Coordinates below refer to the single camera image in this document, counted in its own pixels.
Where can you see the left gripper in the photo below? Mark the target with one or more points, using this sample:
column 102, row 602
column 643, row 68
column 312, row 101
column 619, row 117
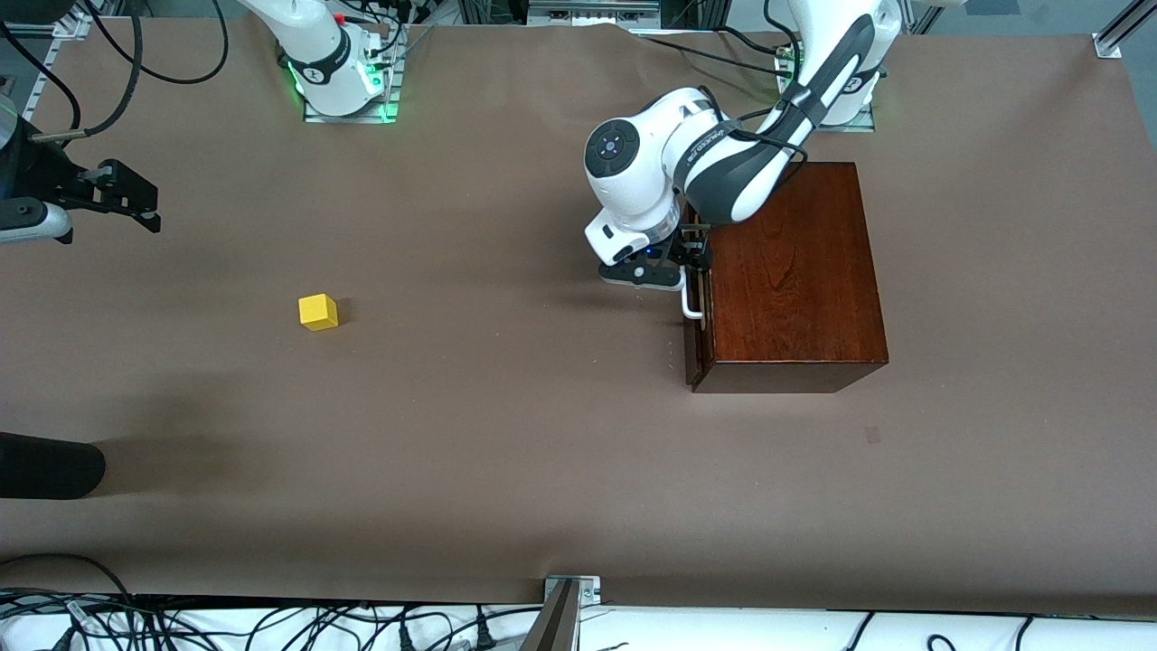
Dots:
column 691, row 246

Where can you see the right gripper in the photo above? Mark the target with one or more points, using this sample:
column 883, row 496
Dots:
column 45, row 174

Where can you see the light wooden drawer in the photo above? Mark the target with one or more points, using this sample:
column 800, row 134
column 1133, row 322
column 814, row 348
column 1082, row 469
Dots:
column 697, row 353

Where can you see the yellow cube block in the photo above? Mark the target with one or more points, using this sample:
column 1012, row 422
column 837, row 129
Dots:
column 317, row 311

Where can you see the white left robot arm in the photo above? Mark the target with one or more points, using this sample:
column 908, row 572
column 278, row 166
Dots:
column 633, row 163

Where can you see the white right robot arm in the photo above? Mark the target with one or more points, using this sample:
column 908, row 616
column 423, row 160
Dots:
column 316, row 54

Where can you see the dark wooden cabinet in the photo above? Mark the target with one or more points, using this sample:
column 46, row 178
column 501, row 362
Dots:
column 795, row 289

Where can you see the grey equipment box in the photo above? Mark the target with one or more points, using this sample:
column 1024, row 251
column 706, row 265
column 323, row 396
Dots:
column 592, row 11

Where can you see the black padded cylinder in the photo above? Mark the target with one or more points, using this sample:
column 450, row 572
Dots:
column 50, row 466

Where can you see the aluminium extrusion bar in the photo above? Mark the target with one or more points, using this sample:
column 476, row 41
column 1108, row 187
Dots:
column 1121, row 32

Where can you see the perforated aluminium rail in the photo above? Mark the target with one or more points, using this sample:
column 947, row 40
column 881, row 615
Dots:
column 41, row 68

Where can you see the metal corner bracket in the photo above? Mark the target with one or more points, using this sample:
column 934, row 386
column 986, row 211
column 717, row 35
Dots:
column 589, row 589

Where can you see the aluminium profile post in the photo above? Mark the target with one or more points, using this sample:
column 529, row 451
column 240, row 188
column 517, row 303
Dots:
column 551, row 624

